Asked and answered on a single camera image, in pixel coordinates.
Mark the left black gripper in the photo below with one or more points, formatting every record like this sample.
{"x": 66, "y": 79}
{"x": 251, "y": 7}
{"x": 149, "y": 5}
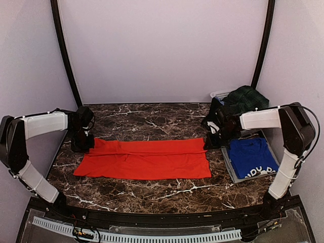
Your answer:
{"x": 84, "y": 149}

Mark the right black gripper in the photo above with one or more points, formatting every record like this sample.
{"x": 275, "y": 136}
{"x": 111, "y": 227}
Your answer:
{"x": 211, "y": 143}

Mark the red t-shirt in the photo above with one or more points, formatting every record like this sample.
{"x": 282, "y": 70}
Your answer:
{"x": 146, "y": 160}

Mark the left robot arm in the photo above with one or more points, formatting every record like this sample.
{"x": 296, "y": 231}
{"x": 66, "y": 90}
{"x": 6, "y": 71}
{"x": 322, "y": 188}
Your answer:
{"x": 16, "y": 132}

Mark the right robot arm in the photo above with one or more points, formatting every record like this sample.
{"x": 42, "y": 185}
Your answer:
{"x": 299, "y": 136}

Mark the white laundry basket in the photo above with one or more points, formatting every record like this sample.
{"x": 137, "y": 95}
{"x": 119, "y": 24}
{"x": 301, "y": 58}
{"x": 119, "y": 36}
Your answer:
{"x": 220, "y": 95}

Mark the grey folded garment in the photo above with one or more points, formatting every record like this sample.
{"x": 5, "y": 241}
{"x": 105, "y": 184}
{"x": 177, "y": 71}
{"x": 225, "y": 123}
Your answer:
{"x": 234, "y": 174}

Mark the black garment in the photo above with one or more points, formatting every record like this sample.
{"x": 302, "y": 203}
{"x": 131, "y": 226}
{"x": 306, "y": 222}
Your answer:
{"x": 212, "y": 111}

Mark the blue printed t-shirt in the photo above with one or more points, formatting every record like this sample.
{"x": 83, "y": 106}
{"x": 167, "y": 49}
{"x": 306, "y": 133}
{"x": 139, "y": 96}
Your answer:
{"x": 254, "y": 159}

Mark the dark green plaid garment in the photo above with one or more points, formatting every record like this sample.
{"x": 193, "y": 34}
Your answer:
{"x": 245, "y": 99}

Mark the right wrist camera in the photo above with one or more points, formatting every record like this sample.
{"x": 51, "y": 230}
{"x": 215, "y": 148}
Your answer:
{"x": 221, "y": 116}

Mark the black front rail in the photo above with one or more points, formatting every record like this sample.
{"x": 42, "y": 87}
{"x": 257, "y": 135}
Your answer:
{"x": 238, "y": 218}

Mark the white slotted cable duct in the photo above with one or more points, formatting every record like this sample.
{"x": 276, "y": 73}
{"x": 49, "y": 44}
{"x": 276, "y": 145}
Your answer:
{"x": 121, "y": 234}

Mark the left black frame post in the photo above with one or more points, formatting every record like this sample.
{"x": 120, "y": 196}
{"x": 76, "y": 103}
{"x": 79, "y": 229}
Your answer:
{"x": 64, "y": 52}

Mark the black frame post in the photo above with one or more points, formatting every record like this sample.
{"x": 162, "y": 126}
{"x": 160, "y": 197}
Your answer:
{"x": 64, "y": 52}
{"x": 264, "y": 43}

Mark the right black frame post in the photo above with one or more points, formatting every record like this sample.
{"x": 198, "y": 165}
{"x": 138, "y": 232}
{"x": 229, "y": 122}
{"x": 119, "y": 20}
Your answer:
{"x": 264, "y": 43}

